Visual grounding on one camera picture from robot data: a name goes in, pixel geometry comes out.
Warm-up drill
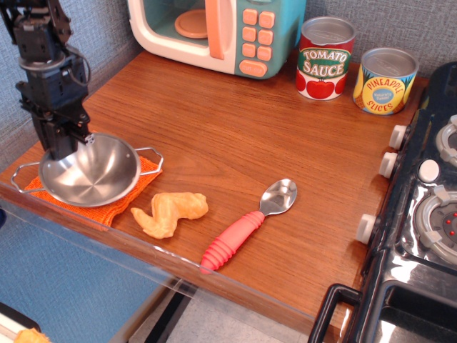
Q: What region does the orange object at bottom left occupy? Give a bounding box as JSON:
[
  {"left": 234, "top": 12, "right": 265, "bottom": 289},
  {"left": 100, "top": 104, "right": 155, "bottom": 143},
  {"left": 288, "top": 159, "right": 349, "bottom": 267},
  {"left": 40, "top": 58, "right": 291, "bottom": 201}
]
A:
[{"left": 14, "top": 328, "right": 51, "bottom": 343}]

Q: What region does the clear acrylic table guard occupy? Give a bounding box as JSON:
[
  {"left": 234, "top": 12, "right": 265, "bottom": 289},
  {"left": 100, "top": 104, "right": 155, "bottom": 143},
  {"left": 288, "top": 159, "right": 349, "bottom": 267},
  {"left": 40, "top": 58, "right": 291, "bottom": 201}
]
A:
[{"left": 1, "top": 184, "right": 313, "bottom": 342}]

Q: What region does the plastic toy chicken wing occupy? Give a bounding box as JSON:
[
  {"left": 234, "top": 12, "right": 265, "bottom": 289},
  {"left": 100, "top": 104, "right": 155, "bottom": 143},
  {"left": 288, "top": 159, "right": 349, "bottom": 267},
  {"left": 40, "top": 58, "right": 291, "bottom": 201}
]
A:
[{"left": 131, "top": 192, "right": 209, "bottom": 239}]

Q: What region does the red-handled metal spoon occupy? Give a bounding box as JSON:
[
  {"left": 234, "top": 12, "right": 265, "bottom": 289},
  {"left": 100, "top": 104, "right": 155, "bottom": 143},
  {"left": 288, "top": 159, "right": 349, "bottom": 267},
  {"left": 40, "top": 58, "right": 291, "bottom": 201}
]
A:
[{"left": 200, "top": 179, "right": 298, "bottom": 274}]

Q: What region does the teal toy microwave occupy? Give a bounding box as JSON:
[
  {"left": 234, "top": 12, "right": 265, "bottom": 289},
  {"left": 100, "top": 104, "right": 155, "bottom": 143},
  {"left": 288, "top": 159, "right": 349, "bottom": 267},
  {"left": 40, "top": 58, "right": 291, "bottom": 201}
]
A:
[{"left": 128, "top": 1, "right": 306, "bottom": 79}]

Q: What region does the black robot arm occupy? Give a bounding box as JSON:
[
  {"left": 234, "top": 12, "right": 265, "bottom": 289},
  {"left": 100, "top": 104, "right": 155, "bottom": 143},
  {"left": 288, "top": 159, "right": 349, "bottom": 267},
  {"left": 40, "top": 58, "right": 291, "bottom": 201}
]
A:
[{"left": 1, "top": 1, "right": 91, "bottom": 160}]

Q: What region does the orange knitted cloth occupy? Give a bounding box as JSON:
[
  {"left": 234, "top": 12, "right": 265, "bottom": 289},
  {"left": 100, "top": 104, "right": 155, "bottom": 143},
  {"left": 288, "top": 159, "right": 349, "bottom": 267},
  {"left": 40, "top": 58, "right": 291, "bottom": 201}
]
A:
[{"left": 31, "top": 169, "right": 163, "bottom": 227}]

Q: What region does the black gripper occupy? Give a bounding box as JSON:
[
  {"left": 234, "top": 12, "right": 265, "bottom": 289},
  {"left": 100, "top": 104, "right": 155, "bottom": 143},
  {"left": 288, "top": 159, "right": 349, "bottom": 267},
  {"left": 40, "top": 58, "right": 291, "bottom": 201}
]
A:
[{"left": 16, "top": 53, "right": 91, "bottom": 160}]

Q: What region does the black toy stove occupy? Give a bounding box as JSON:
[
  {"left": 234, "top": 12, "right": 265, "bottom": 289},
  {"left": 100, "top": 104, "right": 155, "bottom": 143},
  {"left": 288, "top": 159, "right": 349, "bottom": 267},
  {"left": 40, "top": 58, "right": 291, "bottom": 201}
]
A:
[{"left": 309, "top": 62, "right": 456, "bottom": 342}]

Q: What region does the pineapple slices can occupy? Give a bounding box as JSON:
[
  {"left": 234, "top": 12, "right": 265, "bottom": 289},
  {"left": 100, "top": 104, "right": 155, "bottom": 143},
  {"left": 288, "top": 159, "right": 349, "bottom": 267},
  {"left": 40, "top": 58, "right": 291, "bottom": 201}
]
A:
[{"left": 353, "top": 47, "right": 419, "bottom": 116}]

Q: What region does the tomato sauce can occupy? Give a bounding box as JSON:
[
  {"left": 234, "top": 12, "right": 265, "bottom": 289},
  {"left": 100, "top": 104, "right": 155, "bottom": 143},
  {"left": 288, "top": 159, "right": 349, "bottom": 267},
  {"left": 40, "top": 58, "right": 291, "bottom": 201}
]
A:
[{"left": 296, "top": 16, "right": 356, "bottom": 101}]

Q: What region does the small steel two-handled skillet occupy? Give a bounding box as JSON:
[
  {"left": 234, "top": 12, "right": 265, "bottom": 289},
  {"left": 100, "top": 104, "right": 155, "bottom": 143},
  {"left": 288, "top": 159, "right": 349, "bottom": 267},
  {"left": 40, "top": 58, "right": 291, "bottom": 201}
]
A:
[{"left": 11, "top": 133, "right": 164, "bottom": 207}]

